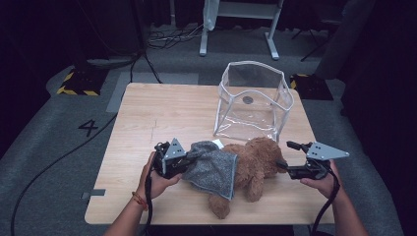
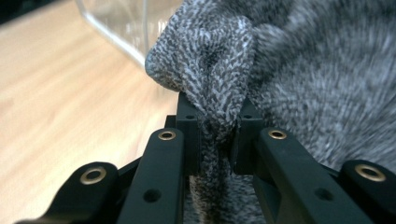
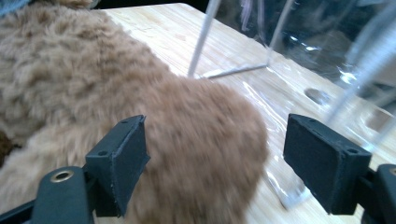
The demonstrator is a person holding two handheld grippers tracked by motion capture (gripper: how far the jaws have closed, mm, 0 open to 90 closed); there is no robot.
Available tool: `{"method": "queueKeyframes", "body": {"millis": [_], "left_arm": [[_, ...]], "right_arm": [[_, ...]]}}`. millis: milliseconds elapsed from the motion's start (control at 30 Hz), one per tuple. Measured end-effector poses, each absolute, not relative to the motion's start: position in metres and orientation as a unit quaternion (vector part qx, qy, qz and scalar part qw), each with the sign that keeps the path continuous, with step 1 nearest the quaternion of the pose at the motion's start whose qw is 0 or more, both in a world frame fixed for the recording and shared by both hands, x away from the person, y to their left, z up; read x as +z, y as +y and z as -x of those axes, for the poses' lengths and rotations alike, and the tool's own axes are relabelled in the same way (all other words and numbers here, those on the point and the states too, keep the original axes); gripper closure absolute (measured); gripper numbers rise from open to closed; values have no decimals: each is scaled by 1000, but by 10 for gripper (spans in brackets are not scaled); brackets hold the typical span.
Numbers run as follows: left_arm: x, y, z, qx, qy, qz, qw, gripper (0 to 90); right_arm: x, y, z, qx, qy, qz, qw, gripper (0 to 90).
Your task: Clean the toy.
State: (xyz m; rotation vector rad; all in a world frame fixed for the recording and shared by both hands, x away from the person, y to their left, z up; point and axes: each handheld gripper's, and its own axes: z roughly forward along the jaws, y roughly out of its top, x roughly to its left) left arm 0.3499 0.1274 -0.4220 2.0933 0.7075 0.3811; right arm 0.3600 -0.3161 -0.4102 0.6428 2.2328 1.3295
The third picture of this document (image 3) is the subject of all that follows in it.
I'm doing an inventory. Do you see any transparent plastic bag white trim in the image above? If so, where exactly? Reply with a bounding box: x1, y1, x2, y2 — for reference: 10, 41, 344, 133
186, 0, 396, 213

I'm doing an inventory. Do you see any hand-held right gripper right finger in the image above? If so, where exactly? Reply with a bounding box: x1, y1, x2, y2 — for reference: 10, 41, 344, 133
282, 113, 374, 216

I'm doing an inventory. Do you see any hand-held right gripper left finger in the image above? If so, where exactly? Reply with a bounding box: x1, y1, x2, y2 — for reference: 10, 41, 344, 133
85, 114, 151, 217

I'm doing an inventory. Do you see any brown teddy bear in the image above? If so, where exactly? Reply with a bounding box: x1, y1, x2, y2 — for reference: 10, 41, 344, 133
0, 0, 271, 224

